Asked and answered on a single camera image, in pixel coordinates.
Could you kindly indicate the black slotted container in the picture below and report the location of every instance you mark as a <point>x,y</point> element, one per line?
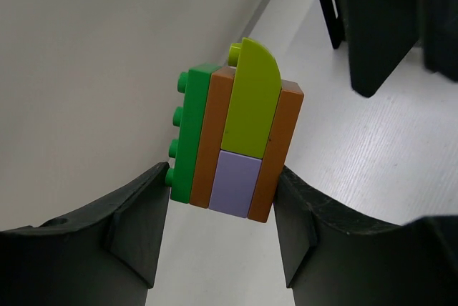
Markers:
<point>379,34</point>

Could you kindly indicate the orange green lego stack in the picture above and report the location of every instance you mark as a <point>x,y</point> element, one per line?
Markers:
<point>236,123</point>

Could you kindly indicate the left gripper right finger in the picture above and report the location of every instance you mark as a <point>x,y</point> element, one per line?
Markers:
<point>334,255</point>

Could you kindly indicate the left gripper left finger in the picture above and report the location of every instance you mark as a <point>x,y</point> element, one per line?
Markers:
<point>104,253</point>

